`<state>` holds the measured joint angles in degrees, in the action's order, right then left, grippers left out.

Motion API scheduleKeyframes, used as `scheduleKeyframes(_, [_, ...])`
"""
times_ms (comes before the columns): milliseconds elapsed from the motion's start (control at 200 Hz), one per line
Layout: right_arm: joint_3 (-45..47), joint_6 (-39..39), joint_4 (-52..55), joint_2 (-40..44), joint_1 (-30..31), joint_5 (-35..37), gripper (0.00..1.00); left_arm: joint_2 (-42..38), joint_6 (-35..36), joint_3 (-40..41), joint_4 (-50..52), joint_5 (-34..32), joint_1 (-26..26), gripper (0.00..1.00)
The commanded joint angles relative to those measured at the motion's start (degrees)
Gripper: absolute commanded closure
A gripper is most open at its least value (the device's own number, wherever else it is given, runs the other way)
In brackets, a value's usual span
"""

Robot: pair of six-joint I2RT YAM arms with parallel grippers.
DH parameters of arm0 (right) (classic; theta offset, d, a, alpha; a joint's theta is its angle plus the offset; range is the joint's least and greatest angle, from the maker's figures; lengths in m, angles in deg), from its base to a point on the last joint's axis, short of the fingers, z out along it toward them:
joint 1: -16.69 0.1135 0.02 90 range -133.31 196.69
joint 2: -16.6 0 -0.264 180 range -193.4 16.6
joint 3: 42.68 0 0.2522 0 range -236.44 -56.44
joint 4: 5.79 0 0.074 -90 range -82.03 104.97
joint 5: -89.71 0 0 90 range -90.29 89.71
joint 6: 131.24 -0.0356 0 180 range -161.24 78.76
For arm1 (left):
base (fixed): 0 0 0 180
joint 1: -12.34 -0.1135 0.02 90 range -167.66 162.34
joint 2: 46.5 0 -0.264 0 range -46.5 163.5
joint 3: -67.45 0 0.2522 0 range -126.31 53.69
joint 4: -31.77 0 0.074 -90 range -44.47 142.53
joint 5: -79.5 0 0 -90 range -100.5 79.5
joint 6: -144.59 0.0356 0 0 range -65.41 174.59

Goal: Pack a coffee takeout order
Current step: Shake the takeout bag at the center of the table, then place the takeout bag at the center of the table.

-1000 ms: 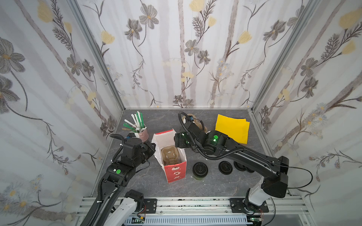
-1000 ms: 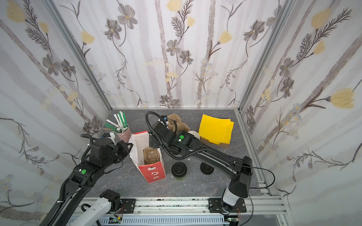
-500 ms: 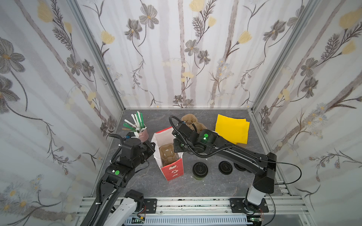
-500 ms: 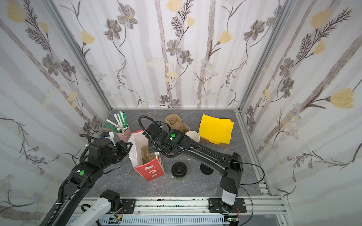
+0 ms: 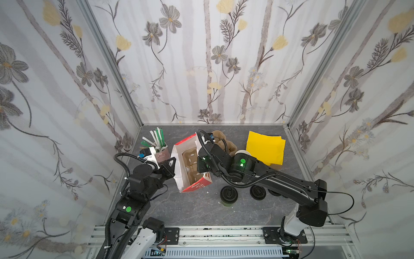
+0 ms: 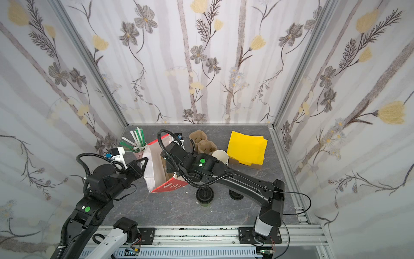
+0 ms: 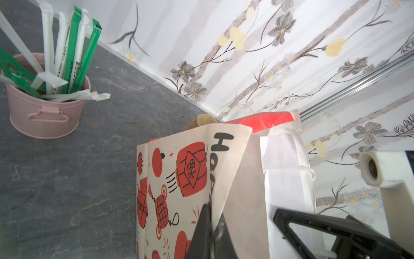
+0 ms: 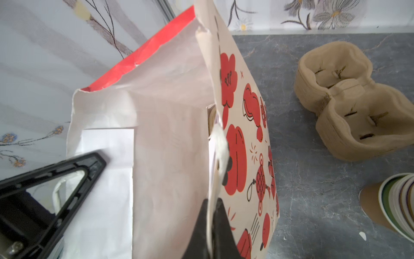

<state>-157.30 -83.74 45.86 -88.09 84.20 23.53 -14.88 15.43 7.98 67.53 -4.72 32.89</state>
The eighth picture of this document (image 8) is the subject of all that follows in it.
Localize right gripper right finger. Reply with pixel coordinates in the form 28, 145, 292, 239
212, 198, 242, 259

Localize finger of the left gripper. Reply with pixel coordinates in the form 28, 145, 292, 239
1, 152, 106, 259

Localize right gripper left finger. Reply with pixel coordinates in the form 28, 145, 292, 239
182, 199, 210, 259

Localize red white paper bag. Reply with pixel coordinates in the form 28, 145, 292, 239
63, 1, 279, 259

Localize stack of paper cups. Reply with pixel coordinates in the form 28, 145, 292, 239
359, 173, 414, 242

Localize brown pulp cup carrier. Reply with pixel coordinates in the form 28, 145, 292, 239
294, 42, 414, 161

